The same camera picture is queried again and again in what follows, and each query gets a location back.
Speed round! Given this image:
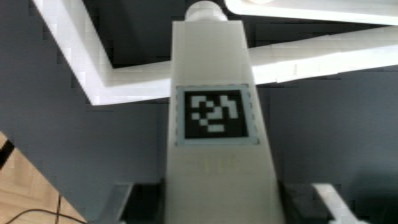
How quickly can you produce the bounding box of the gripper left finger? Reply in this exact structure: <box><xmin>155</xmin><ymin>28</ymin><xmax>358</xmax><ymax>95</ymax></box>
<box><xmin>88</xmin><ymin>179</ymin><xmax>168</xmax><ymax>224</ymax></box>

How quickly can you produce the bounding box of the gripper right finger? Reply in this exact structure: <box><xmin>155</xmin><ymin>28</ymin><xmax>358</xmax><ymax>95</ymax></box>
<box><xmin>278</xmin><ymin>179</ymin><xmax>372</xmax><ymax>224</ymax></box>

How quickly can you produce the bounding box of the white desk leg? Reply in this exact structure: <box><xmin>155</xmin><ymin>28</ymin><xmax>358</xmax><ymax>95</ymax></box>
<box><xmin>166</xmin><ymin>1</ymin><xmax>287</xmax><ymax>224</ymax></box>

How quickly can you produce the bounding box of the white desk tabletop tray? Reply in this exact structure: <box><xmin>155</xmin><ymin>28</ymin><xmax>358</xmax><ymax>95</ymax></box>
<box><xmin>225</xmin><ymin>0</ymin><xmax>398</xmax><ymax>26</ymax></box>

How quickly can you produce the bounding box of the black cable on floor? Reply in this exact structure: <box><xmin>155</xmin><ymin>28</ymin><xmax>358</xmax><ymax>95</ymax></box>
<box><xmin>0</xmin><ymin>196</ymin><xmax>91</xmax><ymax>224</ymax></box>

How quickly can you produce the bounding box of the white U-shaped obstacle frame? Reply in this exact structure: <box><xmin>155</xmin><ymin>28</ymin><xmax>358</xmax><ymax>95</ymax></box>
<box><xmin>33</xmin><ymin>0</ymin><xmax>398</xmax><ymax>107</ymax></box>

